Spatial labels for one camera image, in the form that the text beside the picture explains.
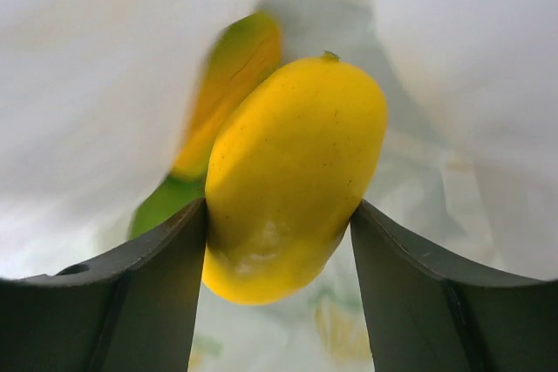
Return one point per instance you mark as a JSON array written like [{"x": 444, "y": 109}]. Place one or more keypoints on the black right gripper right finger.
[{"x": 429, "y": 309}]

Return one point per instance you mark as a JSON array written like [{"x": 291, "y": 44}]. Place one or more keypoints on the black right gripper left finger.
[{"x": 132, "y": 308}]

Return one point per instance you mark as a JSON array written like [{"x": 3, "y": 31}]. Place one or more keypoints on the yellow fake mango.
[{"x": 286, "y": 172}]

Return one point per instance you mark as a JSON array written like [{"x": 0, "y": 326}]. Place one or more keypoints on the white plastic bag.
[{"x": 96, "y": 96}]

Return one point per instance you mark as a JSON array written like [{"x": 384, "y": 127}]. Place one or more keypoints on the orange green fake papaya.
[{"x": 246, "y": 53}]

